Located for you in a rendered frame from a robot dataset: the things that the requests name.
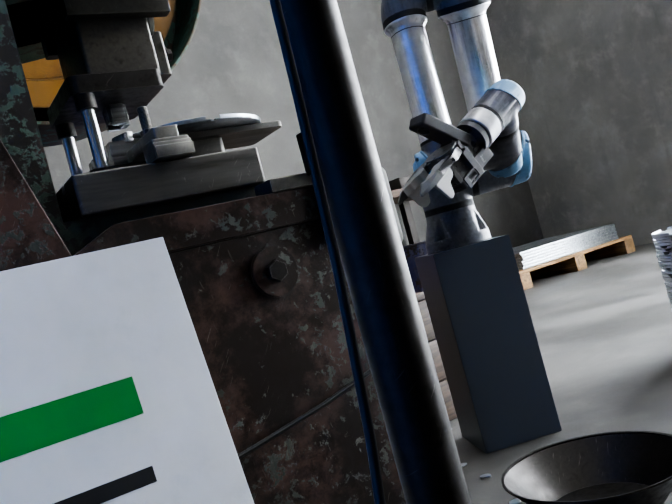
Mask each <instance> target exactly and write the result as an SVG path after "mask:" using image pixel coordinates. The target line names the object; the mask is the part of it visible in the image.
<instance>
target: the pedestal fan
mask: <svg viewBox="0 0 672 504"><path fill-rule="evenodd" d="M269 1H270V5H271V9H272V13H273V17H274V21H275V26H276V30H277V34H278V38H279V42H280V46H281V50H282V54H283V58H284V63H285V67H286V71H287V75H288V79H289V83H290V87H291V92H292V96H293V100H294V105H295V109H296V113H297V118H298V122H299V126H300V131H301V135H302V139H303V144H304V148H305V152H306V157H307V161H308V165H309V170H310V174H311V179H312V183H313V187H314V192H315V196H316V200H317V205H318V209H319V213H320V218H321V222H322V226H323V231H324V235H325V239H326V244H327V248H328V252H329V257H330V261H331V265H332V270H333V275H334V280H335V285H336V291H337V296H338V301H339V306H340V311H341V316H342V322H343V327H344V332H345V337H346V342H347V348H348V353H349V358H350V363H351V368H352V373H353V379H354V384H355V389H356V394H357V399H358V405H359V410H360V415H361V420H362V425H363V430H364V436H365V441H366V448H367V454H368V461H369V468H370V475H371V481H372V488H373V495H374V501H375V504H386V500H385V494H384V487H383V480H382V474H381V467H380V461H379V454H378V447H377V441H376V435H375V430H374V425H373V420H372V415H371V410H370V404H369V399H368V394H367V389H366V384H365V379H364V374H363V369H362V363H361V358H360V353H359V348H358V343H357V338H356V333H355V327H354V322H353V317H352V312H351V307H350V302H349V297H348V291H347V286H346V281H345V276H346V280H347V284H348V288H349V291H350V295H351V299H352V303H353V306H354V310H355V314H356V318H357V321H358V325H359V329H360V333H361V336H362V340H363V344H364V348H365V351H366V355H367V359H368V363H369V366H370V370H371V374H372V377H373V381H374V385H375V389H376V392H377V396H378V400H379V404H380V407H381V411H382V415H383V419H384V422H385V426H386V430H387V434H388V437H389V441H390V445H391V449H392V452H393V456H394V460H395V464H396V467H397V471H398V475H399V479H400V482H401V486H402V490H403V494H404V497H405V501H406V504H472V503H471V499H470V496H469V492H468V488H467V484H466V481H465V477H464V473H463V470H462V466H461V462H460V458H459V455H458V451H457V447H456V443H455V440H454V436H453V432H452V429H451V425H450V421H449V417H448V414H447V410H446V406H445V402H444V399H443V395H442V391H441V388H440V384H439V380H438V376H437V373H436V369H435V365H434V361H433V358H432V354H431V350H430V347H429V343H428V339H427V335H426V332H425V328H424V324H423V320H422V317H421V313H420V309H419V306H418V302H417V298H416V294H415V291H414V287H413V283H412V279H411V276H410V272H409V268H408V265H407V261H406V257H405V253H404V250H403V246H402V242H401V238H400V235H399V231H398V227H397V224H396V220H395V216H394V212H393V209H392V205H391V201H390V197H389V194H388V190H387V186H386V183H385V179H384V175H383V171H382V168H381V164H380V160H379V156H378V153H377V149H376V145H375V142H374V138H373V134H372V130H371V127H370V123H369V119H368V115H367V112H366V108H365V104H364V101H363V97H362V93H361V89H360V86H359V82H358V78H357V74H356V71H355V67H354V63H353V60H352V56H351V52H350V48H349V45H348V41H347V37H346V33H345V30H344V26H343V22H342V19H341V15H340V11H339V7H338V4H337V0H269ZM341 261H342V262H341ZM342 265H343V266H342ZM343 269H344V271H343ZM344 273H345V276H344Z"/></svg>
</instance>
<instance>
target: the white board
mask: <svg viewBox="0 0 672 504"><path fill-rule="evenodd" d="M0 504H254V501H253V498H252V495H251V492H250V489H249V487H248V484H247V481H246V478H245V475H244V472H243V469H242V466H241V463H240V460H239V457H238V454H237V452H236V449H235V446H234V443H233V440H232V437H231V434H230V431H229V428H228V425H227V422H226V420H225V417H224V414H223V411H222V408H221V405H220V402H219V399H218V396H217V393H216V390H215V387H214V385H213V382H212V379H211V376H210V373H209V370H208V367H207V364H206V361H205V358H204V355H203V352H202V350H201V347H200V344H199V341H198V338H197V335H196V332H195V329H194V326H193V323H192V320H191V317H190V315H189V312H188V309H187V306H186V303H185V300H184V297H183V294H182V291H181V288H180V285H179V283H178V280H177V277H176V274H175V271H174V268H173V265H172V262H171V259H170V256H169V253H168V250H167V248H166V245H165V242H164V239H163V237H160V238H155V239H150V240H146V241H141V242H136V243H132V244H127V245H122V246H118V247H113V248H108V249H103V250H99V251H94V252H89V253H85V254H80V255H75V256H71V257H66V258H61V259H57V260H52V261H47V262H43V263H38V264H33V265H28V266H24V267H19V268H14V269H10V270H5V271H0Z"/></svg>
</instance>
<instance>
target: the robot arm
mask: <svg viewBox="0 0 672 504"><path fill-rule="evenodd" d="M490 3H491V2H490V0H382V2H381V21H382V25H383V29H384V33H385V35H387V36H389V37H390V38H391V40H392V44H393V48H394V51H395V55H396V59H397V62H398V66H399V70H400V73H401V77H402V81H403V84H404V88H405V92H406V95H407V99H408V103H409V106H410V110H411V114H412V117H413V118H412V119H411V120H410V125H409V130H411V131H413V132H415V133H417V136H418V139H419V143H420V146H421V151H420V152H418V153H416V154H415V155H414V158H415V162H414V164H413V171H414V173H413V174H412V175H411V177H410V178H409V179H408V180H407V182H406V184H405V185H404V187H403V189H402V190H401V192H400V196H399V199H398V204H399V205H401V204H402V203H403V202H404V201H405V200H406V199H407V198H408V197H409V198H410V199H412V200H413V201H414V202H416V203H417V204H419V205H420V206H421V207H423V210H424V213H425V217H426V221H427V228H426V250H427V254H428V255H431V254H435V253H439V252H443V251H447V250H451V249H455V248H459V247H463V246H467V245H470V244H474V243H477V242H481V241H484V240H488V239H491V234H490V231H489V229H488V227H487V226H486V224H485V222H484V221H483V219H482V218H481V216H480V215H479V213H478V212H477V210H476V208H475V205H474V201H473V196H476V195H480V194H484V193H488V192H491V191H495V190H499V189H502V188H506V187H513V186H514V185H516V184H520V183H523V182H525V181H527V180H528V179H529V178H530V176H531V172H532V153H531V146H530V143H529V138H528V135H527V133H526V132H525V131H522V130H519V122H518V112H519V111H520V110H521V109H522V106H523V104H524V102H525V94H524V91H523V90H522V88H521V87H520V86H519V85H518V84H517V83H515V82H514V81H511V80H508V79H502V80H501V79H500V75H499V70H498V66H497V62H496V57H495V53H494V48H493V44H492V39H491V35H490V30H489V26H488V22H487V17H486V10H487V8H488V6H489V5H490ZM434 10H436V11H437V15H438V19H440V20H442V21H443V22H445V23H446V24H447V27H448V31H449V35H450V39H451V43H452V47H453V52H454V56H455V60H456V64H457V68H458V72H459V77H460V81H461V85H462V89H463V93H464V97H465V102H466V106H467V110H468V113H467V114H466V116H465V117H464V118H463V119H462V120H461V121H460V123H459V125H458V126H457V127H454V126H452V125H451V121H450V117H449V114H448V110H447V107H446V103H445V99H444V96H443V92H442V88H441V85H440V81H439V78H438V74H437V70H436V67H435V63H434V59H433V56H432V52H431V48H430V45H429V41H428V38H427V34H426V30H425V25H426V23H427V21H428V20H427V16H426V12H430V11H434Z"/></svg>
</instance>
